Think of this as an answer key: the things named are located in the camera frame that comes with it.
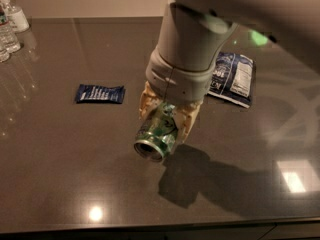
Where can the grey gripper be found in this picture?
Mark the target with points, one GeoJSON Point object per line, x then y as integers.
{"type": "Point", "coordinates": [178, 82]}

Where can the clear bottle at edge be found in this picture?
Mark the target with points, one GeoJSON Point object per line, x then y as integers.
{"type": "Point", "coordinates": [4, 54]}

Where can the clear plastic water bottle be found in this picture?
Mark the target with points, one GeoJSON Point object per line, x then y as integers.
{"type": "Point", "coordinates": [7, 36]}

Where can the blue white chip bag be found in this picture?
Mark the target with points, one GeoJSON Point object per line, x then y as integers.
{"type": "Point", "coordinates": [232, 79]}

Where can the white sanitizer pump bottle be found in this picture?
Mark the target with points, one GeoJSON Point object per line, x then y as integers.
{"type": "Point", "coordinates": [15, 16]}

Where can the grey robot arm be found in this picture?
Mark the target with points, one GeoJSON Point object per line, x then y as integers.
{"type": "Point", "coordinates": [194, 31]}

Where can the green soda can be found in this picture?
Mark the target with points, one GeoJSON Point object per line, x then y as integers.
{"type": "Point", "coordinates": [157, 136]}

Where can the small blue snack packet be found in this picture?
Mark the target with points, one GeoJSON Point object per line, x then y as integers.
{"type": "Point", "coordinates": [99, 94]}

